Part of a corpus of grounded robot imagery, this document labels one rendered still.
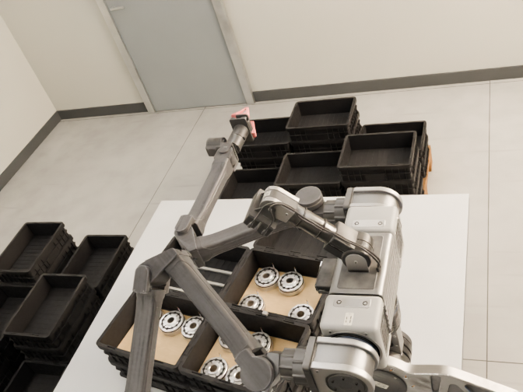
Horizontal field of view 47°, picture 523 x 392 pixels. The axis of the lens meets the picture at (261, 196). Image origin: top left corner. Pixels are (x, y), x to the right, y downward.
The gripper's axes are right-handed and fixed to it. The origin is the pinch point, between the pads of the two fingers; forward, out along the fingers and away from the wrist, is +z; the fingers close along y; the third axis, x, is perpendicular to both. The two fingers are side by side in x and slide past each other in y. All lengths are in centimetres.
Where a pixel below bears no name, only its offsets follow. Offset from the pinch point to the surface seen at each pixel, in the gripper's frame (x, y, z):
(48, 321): -135, 94, -35
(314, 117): -31, 98, 137
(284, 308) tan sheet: 8, 62, -41
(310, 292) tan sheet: 16, 62, -32
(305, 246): 8, 63, -8
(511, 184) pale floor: 85, 148, 123
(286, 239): -2, 63, -4
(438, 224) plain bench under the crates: 58, 77, 19
